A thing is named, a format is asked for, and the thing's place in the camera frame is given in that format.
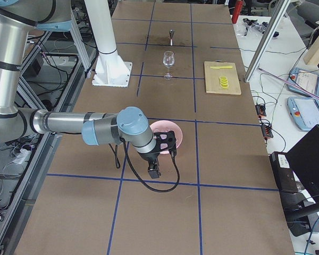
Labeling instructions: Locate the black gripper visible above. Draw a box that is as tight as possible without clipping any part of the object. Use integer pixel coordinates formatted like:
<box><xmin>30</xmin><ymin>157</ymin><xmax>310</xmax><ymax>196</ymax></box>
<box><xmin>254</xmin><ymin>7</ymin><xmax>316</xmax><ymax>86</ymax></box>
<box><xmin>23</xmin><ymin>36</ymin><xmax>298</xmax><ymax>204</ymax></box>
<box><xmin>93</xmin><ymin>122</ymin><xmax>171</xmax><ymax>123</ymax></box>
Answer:
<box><xmin>139</xmin><ymin>144</ymin><xmax>161</xmax><ymax>179</ymax></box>

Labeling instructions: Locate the clear wine glass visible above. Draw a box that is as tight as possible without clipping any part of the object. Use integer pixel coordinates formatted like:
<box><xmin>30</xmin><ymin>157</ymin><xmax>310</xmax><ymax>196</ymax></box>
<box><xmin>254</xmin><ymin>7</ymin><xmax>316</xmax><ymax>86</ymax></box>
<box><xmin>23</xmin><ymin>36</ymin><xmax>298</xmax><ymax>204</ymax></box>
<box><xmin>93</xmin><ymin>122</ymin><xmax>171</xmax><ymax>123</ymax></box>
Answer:
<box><xmin>163</xmin><ymin>51</ymin><xmax>175</xmax><ymax>80</ymax></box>

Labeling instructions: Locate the pink bowl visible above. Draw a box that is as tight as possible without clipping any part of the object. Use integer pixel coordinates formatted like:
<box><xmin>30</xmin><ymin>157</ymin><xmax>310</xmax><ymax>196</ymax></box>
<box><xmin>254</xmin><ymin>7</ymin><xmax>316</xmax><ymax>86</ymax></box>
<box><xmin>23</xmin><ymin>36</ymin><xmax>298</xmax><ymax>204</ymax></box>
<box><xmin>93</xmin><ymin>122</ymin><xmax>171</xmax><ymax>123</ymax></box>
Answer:
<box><xmin>150</xmin><ymin>120</ymin><xmax>183</xmax><ymax>148</ymax></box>

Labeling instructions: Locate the lemon slice leftmost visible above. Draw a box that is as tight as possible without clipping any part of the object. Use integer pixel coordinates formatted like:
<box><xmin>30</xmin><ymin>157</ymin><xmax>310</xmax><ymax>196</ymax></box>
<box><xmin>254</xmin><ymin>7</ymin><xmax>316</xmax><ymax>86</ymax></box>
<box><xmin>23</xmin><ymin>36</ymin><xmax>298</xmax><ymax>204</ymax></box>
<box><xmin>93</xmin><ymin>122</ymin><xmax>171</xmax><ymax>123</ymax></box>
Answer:
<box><xmin>220</xmin><ymin>84</ymin><xmax>229</xmax><ymax>89</ymax></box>

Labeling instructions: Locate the bamboo cutting board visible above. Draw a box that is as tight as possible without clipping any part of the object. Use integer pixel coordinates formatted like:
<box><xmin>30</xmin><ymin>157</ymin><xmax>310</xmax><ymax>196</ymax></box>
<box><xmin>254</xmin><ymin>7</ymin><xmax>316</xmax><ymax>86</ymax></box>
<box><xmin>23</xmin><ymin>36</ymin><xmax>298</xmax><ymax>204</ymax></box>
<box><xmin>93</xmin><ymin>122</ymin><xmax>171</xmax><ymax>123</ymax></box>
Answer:
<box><xmin>204</xmin><ymin>61</ymin><xmax>241</xmax><ymax>95</ymax></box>

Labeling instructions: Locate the yellow plastic knife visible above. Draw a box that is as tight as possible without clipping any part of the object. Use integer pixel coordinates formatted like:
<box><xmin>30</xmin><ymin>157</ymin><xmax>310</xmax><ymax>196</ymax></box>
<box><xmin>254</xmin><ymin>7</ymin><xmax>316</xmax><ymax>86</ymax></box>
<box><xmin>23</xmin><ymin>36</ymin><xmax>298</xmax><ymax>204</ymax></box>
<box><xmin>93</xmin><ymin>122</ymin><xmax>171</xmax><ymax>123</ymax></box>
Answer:
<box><xmin>209</xmin><ymin>65</ymin><xmax>233</xmax><ymax>70</ymax></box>

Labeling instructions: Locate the orange connector block near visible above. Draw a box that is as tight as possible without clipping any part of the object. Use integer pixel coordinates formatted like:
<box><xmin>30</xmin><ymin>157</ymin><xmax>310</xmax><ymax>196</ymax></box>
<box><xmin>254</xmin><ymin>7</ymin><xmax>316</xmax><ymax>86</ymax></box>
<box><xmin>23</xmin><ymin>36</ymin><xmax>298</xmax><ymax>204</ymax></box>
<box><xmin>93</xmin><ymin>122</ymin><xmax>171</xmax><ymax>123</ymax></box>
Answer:
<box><xmin>261</xmin><ymin>123</ymin><xmax>273</xmax><ymax>140</ymax></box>

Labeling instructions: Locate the orange connector block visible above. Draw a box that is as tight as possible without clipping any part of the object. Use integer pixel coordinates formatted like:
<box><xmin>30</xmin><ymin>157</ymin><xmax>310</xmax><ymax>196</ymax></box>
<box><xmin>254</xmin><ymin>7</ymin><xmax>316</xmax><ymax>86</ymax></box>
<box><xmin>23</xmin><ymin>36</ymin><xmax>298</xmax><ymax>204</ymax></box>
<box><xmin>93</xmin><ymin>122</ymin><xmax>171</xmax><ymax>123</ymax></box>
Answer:
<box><xmin>255</xmin><ymin>104</ymin><xmax>266</xmax><ymax>118</ymax></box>
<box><xmin>261</xmin><ymin>123</ymin><xmax>273</xmax><ymax>140</ymax></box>

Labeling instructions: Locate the orange connector block far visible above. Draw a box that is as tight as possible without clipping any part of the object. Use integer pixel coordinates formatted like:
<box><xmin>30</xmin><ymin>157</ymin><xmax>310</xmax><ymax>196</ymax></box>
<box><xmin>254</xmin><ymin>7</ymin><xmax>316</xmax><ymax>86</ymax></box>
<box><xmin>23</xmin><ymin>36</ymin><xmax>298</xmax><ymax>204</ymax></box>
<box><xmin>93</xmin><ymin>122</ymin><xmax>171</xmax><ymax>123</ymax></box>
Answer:
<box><xmin>255</xmin><ymin>104</ymin><xmax>266</xmax><ymax>118</ymax></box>

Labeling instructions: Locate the black box with label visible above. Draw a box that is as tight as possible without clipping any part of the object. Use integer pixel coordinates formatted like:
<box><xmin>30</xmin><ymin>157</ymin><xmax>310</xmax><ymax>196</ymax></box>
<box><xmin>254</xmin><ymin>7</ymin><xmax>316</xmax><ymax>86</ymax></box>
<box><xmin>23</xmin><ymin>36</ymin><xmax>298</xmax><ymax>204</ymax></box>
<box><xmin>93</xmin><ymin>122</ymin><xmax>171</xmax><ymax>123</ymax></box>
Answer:
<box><xmin>269</xmin><ymin>151</ymin><xmax>298</xmax><ymax>194</ymax></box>

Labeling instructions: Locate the black laptop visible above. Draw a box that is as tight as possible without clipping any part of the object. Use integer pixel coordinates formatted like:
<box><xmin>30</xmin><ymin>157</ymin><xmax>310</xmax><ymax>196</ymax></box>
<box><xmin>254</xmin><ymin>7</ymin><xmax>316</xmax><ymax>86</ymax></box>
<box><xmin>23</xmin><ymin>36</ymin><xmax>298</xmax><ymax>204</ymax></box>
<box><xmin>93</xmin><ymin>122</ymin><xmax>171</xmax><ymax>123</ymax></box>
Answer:
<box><xmin>286</xmin><ymin>124</ymin><xmax>319</xmax><ymax>198</ymax></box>

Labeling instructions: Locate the blue teach pendant near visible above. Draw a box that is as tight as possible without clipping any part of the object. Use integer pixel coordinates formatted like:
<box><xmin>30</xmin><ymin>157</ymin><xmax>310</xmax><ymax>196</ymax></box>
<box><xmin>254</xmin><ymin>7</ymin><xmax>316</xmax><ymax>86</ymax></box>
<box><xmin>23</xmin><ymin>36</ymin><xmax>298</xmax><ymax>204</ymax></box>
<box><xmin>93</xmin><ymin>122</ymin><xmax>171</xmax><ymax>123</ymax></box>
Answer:
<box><xmin>287</xmin><ymin>97</ymin><xmax>319</xmax><ymax>132</ymax></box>

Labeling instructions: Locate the blue teach pendant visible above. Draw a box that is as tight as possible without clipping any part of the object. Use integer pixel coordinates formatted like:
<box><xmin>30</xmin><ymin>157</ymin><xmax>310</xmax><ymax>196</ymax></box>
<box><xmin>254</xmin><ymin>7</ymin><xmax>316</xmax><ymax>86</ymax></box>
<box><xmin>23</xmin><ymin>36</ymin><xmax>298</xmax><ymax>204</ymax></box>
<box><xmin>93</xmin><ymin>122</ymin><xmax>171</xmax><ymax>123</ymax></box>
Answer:
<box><xmin>287</xmin><ymin>97</ymin><xmax>319</xmax><ymax>132</ymax></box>
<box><xmin>286</xmin><ymin>67</ymin><xmax>319</xmax><ymax>96</ymax></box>

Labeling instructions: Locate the blue teach pendant far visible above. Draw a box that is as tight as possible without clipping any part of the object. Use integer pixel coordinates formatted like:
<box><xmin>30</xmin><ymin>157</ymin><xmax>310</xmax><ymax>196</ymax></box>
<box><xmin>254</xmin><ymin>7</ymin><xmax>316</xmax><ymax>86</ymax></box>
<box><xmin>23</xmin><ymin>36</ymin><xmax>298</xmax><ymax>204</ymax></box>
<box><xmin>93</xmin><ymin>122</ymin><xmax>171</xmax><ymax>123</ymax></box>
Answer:
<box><xmin>286</xmin><ymin>67</ymin><xmax>319</xmax><ymax>96</ymax></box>

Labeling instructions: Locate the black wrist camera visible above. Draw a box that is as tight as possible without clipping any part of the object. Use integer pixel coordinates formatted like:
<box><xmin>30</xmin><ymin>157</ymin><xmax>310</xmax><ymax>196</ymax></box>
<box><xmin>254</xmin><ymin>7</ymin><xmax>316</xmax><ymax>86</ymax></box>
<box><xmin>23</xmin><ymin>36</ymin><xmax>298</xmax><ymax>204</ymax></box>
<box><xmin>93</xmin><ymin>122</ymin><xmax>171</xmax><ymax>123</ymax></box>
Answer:
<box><xmin>153</xmin><ymin>131</ymin><xmax>177</xmax><ymax>157</ymax></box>

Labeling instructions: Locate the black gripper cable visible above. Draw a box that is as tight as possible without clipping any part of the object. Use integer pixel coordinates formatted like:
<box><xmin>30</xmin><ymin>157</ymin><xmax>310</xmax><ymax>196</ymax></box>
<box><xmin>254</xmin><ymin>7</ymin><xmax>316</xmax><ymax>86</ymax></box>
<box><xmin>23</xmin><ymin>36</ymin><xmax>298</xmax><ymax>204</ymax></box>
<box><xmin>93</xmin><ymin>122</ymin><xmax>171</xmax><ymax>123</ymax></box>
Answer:
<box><xmin>110</xmin><ymin>138</ymin><xmax>180</xmax><ymax>192</ymax></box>

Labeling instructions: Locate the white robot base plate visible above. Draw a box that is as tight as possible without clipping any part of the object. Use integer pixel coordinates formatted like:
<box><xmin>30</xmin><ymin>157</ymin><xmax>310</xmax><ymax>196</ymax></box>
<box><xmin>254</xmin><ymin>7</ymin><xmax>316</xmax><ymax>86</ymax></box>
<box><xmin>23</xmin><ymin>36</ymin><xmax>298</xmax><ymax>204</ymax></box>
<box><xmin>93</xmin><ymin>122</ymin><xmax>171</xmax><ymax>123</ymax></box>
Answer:
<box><xmin>92</xmin><ymin>53</ymin><xmax>132</xmax><ymax>88</ymax></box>

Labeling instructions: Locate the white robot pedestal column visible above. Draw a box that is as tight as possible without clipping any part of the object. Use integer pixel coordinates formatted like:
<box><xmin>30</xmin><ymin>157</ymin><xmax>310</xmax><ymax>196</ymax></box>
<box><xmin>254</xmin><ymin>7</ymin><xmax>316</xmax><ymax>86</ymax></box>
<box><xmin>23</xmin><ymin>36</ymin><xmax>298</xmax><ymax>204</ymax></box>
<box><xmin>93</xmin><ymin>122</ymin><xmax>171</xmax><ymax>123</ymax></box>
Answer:
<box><xmin>85</xmin><ymin>0</ymin><xmax>117</xmax><ymax>55</ymax></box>

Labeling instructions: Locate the aluminium frame post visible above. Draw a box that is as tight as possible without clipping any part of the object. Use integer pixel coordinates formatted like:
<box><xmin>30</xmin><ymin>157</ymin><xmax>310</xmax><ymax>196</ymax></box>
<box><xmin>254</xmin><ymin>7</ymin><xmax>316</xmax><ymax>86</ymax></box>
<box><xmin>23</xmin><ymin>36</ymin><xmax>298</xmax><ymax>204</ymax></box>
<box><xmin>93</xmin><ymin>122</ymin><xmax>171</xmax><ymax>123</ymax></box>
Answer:
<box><xmin>244</xmin><ymin>0</ymin><xmax>290</xmax><ymax>82</ymax></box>

